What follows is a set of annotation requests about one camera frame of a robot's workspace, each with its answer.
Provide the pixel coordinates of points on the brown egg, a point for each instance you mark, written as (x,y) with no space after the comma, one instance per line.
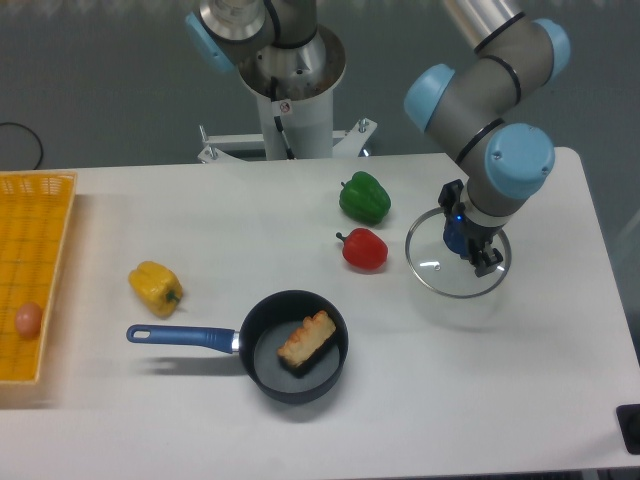
(28,320)

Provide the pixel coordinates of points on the dark blue saucepan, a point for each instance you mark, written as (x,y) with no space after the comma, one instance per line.
(265,328)

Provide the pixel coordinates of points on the baked pastry bread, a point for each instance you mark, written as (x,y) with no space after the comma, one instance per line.
(307,343)

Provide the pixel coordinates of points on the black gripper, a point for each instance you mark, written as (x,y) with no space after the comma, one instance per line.
(468,231)

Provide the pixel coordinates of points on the glass pot lid blue knob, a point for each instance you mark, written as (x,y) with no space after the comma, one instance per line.
(443,271)

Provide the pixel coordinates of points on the green bell pepper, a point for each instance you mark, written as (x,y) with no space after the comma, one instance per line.
(364,199)

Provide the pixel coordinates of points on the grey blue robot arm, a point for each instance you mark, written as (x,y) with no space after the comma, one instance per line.
(504,164)

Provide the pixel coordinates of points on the black device at table edge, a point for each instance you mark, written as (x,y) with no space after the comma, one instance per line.
(629,422)

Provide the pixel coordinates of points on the yellow bell pepper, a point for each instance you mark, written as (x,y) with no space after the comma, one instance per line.
(157,287)

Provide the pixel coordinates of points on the yellow plastic basket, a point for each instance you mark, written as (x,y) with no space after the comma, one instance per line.
(36,209)

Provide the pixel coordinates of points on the red bell pepper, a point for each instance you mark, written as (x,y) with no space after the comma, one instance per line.
(363,249)

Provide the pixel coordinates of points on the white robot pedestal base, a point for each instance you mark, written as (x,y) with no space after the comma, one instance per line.
(293,89)

